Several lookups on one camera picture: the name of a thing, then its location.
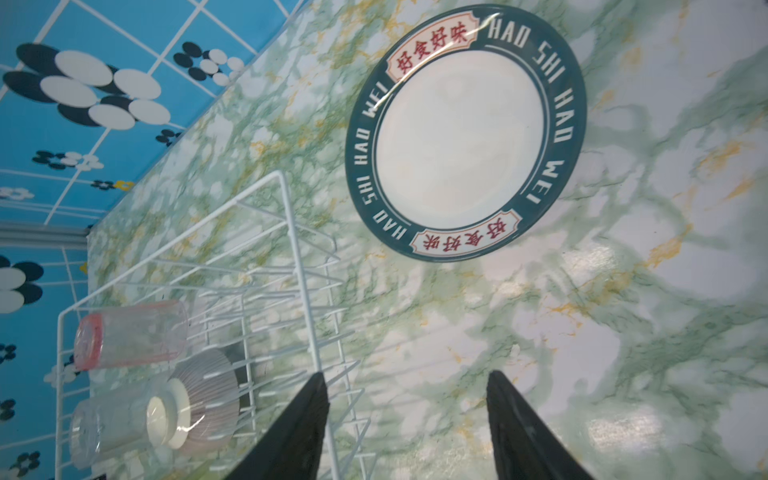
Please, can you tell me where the white wire dish rack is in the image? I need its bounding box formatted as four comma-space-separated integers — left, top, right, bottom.
54, 171, 378, 479

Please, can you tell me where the pink transparent plastic cup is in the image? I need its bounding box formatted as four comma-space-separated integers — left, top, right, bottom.
73, 300, 190, 371

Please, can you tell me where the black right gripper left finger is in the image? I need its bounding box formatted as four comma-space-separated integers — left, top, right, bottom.
226, 372, 330, 480

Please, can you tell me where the clear transparent cup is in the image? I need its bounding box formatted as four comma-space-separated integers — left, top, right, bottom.
69, 381, 178, 469

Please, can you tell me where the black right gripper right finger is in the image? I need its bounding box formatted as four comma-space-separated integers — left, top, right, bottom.
486, 370, 591, 480

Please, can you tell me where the large plain white plate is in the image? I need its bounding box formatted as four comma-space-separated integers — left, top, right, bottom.
345, 4, 587, 262

